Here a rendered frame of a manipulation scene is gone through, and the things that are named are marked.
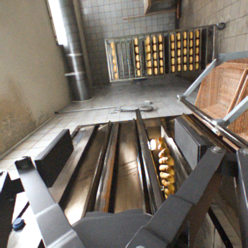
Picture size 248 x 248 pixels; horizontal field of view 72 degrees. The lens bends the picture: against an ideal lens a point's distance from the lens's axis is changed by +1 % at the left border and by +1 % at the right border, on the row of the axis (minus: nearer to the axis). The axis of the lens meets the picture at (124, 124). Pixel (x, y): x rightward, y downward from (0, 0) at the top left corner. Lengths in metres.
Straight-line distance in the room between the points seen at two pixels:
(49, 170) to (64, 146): 0.04
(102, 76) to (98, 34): 1.09
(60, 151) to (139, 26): 5.15
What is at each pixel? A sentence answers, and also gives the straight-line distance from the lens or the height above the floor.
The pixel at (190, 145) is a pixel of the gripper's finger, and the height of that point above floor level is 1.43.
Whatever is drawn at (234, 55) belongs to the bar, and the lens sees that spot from 1.23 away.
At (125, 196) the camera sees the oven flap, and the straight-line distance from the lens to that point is 0.93.
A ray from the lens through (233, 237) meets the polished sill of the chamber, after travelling 0.83.
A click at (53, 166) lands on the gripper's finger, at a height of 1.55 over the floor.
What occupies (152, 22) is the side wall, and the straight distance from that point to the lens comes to 5.32.
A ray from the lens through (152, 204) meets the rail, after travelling 0.68.
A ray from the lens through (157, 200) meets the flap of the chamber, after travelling 0.69.
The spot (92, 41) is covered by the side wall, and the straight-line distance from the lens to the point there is 5.31.
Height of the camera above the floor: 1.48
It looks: 3 degrees up
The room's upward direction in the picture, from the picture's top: 96 degrees counter-clockwise
